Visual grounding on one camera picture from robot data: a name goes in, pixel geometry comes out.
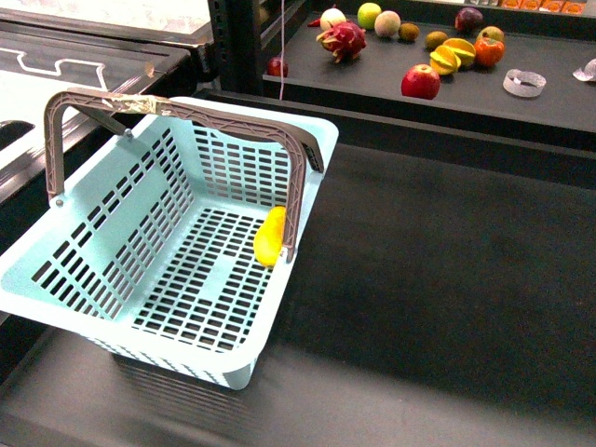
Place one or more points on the yellow mango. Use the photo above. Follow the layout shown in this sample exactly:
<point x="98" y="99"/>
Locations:
<point x="268" y="240"/>

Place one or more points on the brown basket handle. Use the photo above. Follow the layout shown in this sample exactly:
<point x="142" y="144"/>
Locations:
<point x="258" y="129"/>
<point x="99" y="106"/>

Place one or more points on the brown front basket handle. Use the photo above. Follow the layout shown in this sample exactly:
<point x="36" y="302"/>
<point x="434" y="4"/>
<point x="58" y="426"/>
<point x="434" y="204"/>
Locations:
<point x="99" y="106"/>

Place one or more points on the light blue plastic basket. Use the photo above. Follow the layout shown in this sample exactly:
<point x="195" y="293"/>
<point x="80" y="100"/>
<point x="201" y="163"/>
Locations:
<point x="148" y="252"/>

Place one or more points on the red green mango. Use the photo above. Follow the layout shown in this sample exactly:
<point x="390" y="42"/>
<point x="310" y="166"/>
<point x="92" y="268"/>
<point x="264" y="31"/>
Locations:
<point x="491" y="32"/>

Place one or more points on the small dark red apple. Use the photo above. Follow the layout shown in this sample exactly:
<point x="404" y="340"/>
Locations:
<point x="278" y="67"/>

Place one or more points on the red apple front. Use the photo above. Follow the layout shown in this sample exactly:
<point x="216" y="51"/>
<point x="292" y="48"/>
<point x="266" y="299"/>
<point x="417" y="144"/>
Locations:
<point x="421" y="81"/>

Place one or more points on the pink dragon fruit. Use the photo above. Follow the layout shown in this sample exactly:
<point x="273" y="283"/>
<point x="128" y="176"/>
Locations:
<point x="344" y="40"/>

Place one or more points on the white onion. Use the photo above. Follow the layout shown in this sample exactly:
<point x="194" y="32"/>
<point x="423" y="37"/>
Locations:
<point x="331" y="17"/>

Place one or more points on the beige cantaloupe melon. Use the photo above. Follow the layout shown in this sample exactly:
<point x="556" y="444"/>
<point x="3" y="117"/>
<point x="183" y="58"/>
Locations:
<point x="387" y="24"/>

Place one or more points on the brown kiwi left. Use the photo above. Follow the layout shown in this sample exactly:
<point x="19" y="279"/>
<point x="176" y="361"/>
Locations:
<point x="408" y="32"/>

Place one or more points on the brown kiwi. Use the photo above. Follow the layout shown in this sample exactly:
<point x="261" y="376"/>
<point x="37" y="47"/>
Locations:
<point x="408" y="32"/>
<point x="435" y="39"/>

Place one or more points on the yellow star fruit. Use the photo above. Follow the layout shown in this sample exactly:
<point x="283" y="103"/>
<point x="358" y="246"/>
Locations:
<point x="452" y="56"/>

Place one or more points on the green apple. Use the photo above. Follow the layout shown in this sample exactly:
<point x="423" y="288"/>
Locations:
<point x="367" y="15"/>

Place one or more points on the brown kiwi right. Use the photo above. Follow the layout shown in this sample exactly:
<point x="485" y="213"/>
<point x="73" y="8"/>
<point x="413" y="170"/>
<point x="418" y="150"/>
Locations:
<point x="435" y="39"/>

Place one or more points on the orange persimmon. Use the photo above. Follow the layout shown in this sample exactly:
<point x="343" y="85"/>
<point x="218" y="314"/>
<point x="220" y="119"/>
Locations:
<point x="489" y="52"/>

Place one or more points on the clear tape roll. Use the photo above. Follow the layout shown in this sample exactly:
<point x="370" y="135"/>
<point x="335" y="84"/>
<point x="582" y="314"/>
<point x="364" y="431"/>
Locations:
<point x="523" y="84"/>

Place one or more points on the dark purple fruit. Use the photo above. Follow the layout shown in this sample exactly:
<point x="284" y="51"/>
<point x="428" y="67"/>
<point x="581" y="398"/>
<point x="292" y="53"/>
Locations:
<point x="467" y="20"/>

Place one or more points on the black shelf tray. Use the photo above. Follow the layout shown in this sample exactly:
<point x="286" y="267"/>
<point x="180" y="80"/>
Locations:
<point x="552" y="45"/>

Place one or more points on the orange boxes row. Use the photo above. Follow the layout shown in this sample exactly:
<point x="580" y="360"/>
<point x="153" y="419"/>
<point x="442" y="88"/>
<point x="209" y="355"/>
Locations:
<point x="586" y="8"/>

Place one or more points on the black metal rack post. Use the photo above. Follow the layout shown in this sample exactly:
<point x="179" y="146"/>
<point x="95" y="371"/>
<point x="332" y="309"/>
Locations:
<point x="237" y="45"/>

